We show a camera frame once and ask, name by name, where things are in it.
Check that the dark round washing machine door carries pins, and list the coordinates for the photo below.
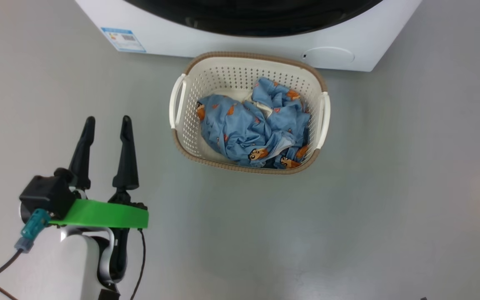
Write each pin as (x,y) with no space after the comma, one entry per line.
(252,18)

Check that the blue cartoon print clothing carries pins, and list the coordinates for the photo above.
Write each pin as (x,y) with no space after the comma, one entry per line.
(240,129)

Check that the white front-load washing machine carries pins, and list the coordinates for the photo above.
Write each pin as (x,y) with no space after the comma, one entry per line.
(231,43)

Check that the cream perforated laundry basket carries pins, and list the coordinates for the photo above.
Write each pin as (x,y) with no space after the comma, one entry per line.
(190,121)

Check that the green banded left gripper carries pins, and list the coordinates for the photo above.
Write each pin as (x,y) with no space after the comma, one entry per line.
(102,214)

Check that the round white filter cover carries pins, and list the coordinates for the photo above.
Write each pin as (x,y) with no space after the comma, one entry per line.
(329,57)

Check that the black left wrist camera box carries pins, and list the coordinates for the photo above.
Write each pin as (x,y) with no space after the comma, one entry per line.
(46,193)

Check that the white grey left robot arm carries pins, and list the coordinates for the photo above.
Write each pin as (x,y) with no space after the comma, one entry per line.
(77,266)

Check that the blue energy label sticker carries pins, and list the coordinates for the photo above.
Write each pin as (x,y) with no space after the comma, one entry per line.
(123,40)

